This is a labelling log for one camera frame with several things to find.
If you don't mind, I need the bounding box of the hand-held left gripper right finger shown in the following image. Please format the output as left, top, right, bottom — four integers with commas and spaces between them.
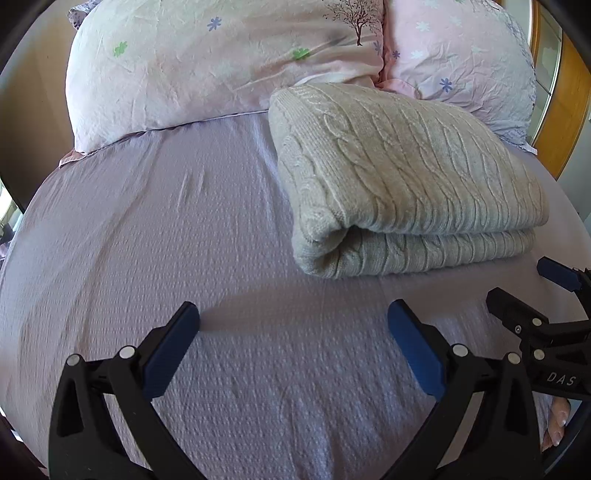
387, 298, 551, 480

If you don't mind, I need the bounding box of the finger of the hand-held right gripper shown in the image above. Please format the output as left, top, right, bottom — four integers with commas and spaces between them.
486, 287, 551, 334
536, 257, 591, 296

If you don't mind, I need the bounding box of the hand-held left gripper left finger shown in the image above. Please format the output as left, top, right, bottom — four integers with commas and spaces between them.
48, 301, 201, 480

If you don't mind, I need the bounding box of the grey cable-knit sweater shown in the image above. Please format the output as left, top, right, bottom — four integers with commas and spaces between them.
268, 83, 550, 281

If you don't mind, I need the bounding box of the person's right hand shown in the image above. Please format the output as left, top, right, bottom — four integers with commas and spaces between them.
541, 398, 572, 452

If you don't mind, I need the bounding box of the lavender textured bed sheet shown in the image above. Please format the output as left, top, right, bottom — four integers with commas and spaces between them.
0, 110, 591, 480

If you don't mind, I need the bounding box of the wooden cabinet with glass door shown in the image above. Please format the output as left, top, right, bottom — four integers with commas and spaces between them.
529, 0, 591, 182

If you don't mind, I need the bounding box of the pink pillow with white flowers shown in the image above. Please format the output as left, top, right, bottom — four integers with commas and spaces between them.
379, 0, 539, 154

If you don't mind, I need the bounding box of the pink pillow with tree print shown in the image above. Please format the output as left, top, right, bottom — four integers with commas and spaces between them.
65, 0, 387, 156

